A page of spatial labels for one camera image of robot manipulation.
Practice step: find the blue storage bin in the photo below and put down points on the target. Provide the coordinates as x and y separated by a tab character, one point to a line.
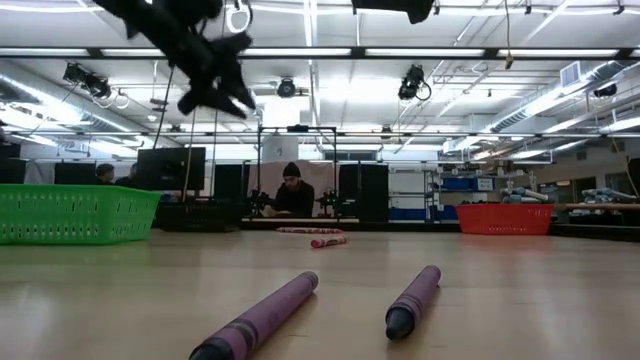
457	184
420	215

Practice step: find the wooden top workbench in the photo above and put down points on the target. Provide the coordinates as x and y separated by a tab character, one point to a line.
600	206

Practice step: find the red plastic basket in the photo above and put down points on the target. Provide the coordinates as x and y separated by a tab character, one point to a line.
505	220

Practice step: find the person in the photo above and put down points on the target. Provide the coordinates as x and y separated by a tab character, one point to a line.
105	174
295	197
127	177

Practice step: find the purple crayon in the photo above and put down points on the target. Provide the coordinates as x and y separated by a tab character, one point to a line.
260	315
412	300

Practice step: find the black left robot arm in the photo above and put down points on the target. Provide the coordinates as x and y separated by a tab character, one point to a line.
150	25

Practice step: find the black mounted camera rig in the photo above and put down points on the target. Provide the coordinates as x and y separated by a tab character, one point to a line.
87	80

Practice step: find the black plastic basket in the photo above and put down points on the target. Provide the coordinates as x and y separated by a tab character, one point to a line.
200	217

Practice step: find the green plastic basket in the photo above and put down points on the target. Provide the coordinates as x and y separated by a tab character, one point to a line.
75	215

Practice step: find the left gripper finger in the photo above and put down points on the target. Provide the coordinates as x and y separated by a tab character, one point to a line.
210	101
240	90

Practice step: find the pink backdrop panel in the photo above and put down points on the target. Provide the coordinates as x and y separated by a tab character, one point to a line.
262	175

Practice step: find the pink crayon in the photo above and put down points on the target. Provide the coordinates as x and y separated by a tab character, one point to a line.
310	230
327	242

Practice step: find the black partition panel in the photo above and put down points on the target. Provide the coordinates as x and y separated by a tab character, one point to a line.
230	185
365	192

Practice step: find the round black overhead camera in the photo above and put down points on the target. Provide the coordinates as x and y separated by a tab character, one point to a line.
286	88

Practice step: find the small black monitor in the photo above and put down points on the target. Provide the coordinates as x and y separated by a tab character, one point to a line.
75	173

